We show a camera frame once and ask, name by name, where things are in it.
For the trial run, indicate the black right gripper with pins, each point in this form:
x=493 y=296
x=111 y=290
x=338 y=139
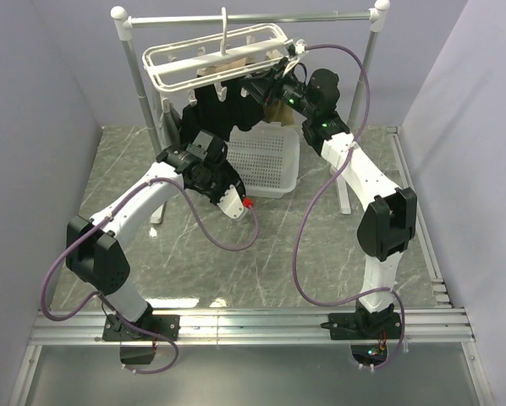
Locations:
x=266 y=89

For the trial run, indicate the white perforated plastic basket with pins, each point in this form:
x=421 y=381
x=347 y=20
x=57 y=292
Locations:
x=267 y=159

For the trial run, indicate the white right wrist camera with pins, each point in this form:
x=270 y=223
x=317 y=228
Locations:
x=296 y=50

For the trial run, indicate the black underwear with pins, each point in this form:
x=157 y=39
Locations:
x=251 y=111
x=210 y=114

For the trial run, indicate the hanging grey underwear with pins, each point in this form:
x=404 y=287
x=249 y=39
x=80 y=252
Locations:
x=167 y=121

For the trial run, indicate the white clip hanger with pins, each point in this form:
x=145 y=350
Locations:
x=182 y=67

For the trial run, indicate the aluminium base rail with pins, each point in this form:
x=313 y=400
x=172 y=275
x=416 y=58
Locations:
x=269 y=326

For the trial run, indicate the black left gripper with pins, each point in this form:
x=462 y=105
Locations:
x=229 y=181

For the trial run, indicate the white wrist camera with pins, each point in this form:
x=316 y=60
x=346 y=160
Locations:
x=233 y=206
x=296 y=50

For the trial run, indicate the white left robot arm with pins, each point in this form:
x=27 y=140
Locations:
x=99 y=259

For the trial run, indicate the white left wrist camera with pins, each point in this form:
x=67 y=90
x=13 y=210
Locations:
x=233 y=206

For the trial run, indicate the hanging black underwear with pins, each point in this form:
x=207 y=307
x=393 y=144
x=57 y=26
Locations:
x=251 y=111

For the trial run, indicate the white metal drying rack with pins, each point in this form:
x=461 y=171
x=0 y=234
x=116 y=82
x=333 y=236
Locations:
x=324 y=130

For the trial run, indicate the hanging beige underwear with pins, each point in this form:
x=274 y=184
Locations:
x=277 y=113

